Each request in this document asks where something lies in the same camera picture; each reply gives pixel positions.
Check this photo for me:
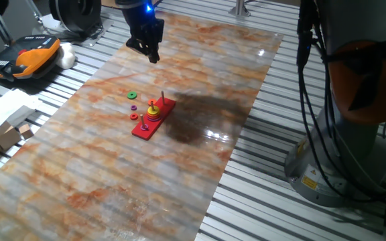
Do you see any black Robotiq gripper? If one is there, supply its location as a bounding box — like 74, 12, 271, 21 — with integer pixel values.
121, 0, 166, 64

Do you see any red wooden Hanoi base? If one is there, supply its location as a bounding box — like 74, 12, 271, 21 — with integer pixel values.
131, 90, 177, 141

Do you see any white rounded object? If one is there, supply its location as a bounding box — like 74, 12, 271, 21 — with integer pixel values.
56, 42, 77, 70

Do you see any black round drum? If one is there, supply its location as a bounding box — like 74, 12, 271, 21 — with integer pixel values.
48, 0, 103, 34

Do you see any orange black teach pendant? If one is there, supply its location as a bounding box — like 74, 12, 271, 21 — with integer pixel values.
0, 34, 62, 82

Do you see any marble pattern table mat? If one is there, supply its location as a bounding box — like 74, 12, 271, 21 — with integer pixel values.
0, 9, 284, 241

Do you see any small wooden cube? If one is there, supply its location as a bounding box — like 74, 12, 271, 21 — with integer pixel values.
17, 123, 35, 141

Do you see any white paper sheet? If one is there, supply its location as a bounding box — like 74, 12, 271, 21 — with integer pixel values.
0, 88, 43, 145

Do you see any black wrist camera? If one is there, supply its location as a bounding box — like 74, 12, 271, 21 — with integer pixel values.
125, 35, 147, 55

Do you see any silver metal post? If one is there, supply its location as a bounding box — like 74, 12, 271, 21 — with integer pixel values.
228, 0, 251, 17

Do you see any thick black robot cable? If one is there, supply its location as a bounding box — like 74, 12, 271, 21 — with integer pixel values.
295, 0, 358, 204

